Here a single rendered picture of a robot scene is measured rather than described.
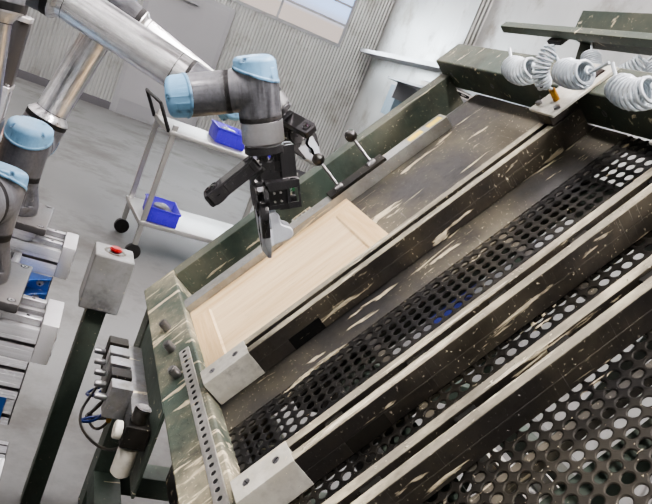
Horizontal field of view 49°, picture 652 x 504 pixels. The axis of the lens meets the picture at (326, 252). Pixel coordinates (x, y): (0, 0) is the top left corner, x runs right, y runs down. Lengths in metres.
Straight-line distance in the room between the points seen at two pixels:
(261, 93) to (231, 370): 0.68
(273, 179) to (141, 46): 0.34
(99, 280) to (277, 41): 10.04
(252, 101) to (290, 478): 0.66
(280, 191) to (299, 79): 10.93
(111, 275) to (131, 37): 1.02
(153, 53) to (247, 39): 10.63
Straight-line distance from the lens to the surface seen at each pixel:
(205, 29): 11.86
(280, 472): 1.30
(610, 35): 1.57
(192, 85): 1.24
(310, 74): 12.23
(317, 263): 1.88
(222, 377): 1.65
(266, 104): 1.24
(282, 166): 1.28
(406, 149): 2.14
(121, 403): 1.90
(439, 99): 2.42
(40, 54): 11.95
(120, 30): 1.39
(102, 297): 2.28
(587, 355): 1.19
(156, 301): 2.26
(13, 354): 1.58
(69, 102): 2.09
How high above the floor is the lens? 1.64
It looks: 12 degrees down
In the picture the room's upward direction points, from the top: 22 degrees clockwise
